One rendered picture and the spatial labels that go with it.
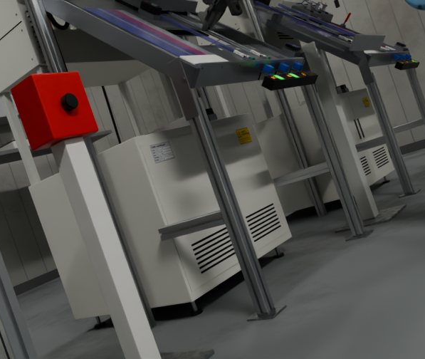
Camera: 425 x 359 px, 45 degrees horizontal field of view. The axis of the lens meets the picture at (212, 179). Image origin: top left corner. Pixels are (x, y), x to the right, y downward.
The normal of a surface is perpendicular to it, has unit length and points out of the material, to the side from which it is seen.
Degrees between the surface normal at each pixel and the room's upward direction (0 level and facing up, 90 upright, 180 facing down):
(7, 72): 90
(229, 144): 90
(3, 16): 90
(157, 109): 90
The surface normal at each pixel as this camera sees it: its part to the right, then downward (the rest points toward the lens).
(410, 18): -0.61, 0.22
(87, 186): 0.74, -0.26
